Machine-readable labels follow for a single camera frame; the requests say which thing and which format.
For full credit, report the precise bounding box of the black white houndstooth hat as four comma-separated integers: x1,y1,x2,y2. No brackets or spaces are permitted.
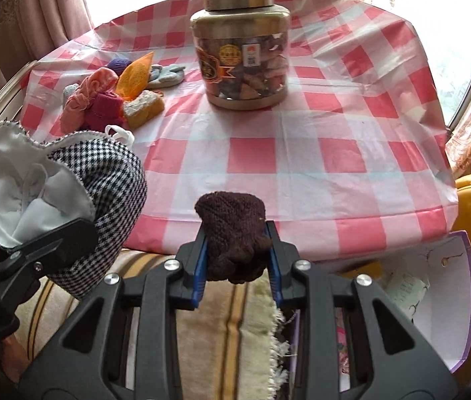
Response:
0,121,148,300

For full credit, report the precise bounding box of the magenta knit sock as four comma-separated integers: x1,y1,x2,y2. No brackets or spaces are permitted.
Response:
83,91,125,132

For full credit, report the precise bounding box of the dark brown knit sock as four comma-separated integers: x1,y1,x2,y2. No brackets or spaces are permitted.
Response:
195,191,272,284

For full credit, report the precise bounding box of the salmon pink cloth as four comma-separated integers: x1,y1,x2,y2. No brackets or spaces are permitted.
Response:
59,67,118,135

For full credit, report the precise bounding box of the orange mesh pouch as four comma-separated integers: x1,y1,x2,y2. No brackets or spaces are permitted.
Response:
115,52,154,101

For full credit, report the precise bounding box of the purple knit hat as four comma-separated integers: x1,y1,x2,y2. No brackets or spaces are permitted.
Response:
106,58,132,77

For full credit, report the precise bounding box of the grey pig plush sock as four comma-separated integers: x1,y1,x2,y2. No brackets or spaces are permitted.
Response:
147,64,185,89

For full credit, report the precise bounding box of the white purple storage box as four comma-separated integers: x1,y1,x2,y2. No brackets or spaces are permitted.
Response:
277,232,471,399

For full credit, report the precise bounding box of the red white checkered tablecloth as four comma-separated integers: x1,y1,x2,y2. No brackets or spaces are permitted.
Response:
21,0,458,260

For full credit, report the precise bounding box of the pink patterned curtain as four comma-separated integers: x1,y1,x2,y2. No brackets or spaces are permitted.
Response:
0,0,93,79

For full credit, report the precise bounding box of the gold lidded snack jar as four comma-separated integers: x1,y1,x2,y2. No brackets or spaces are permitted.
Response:
190,0,290,111

